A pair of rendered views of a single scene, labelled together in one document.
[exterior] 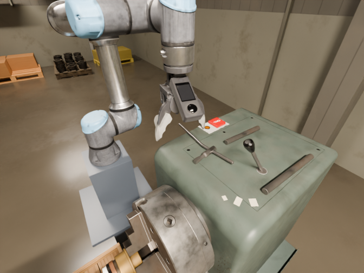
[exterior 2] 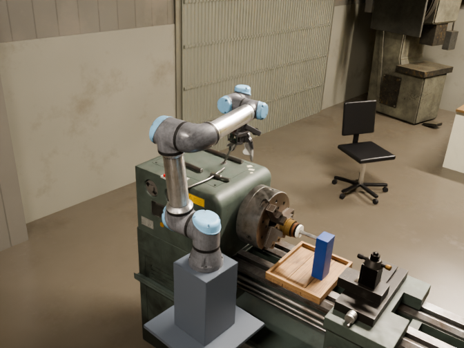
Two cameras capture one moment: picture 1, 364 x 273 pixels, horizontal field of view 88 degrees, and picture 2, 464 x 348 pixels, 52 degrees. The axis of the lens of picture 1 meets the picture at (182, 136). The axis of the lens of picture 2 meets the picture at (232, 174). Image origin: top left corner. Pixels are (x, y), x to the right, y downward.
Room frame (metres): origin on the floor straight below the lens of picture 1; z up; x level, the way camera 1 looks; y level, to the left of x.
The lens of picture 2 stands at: (1.11, 2.03, 2.34)
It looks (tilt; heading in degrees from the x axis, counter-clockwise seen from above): 26 degrees down; 253
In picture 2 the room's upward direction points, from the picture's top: 3 degrees clockwise
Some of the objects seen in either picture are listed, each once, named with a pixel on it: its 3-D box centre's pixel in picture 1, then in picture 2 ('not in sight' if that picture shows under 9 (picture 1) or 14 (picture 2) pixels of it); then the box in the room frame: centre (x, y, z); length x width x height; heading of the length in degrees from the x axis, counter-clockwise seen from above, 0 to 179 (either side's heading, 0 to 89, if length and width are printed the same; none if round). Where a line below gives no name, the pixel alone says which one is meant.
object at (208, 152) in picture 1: (205, 154); (219, 177); (0.54, -0.09, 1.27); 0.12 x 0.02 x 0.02; 134
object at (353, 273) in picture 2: not in sight; (362, 284); (0.03, 0.57, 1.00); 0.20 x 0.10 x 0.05; 127
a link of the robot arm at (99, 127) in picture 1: (98, 127); (205, 228); (0.72, 0.38, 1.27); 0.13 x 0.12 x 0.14; 129
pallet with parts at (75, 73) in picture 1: (70, 62); not in sight; (5.78, 3.29, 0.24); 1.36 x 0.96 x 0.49; 33
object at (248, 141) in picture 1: (248, 145); not in sight; (0.45, -0.20, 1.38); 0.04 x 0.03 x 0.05; 127
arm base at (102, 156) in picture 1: (103, 148); (206, 252); (0.72, 0.39, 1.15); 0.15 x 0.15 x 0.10
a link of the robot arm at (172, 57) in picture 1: (176, 54); not in sight; (0.47, 0.01, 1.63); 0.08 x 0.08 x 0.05
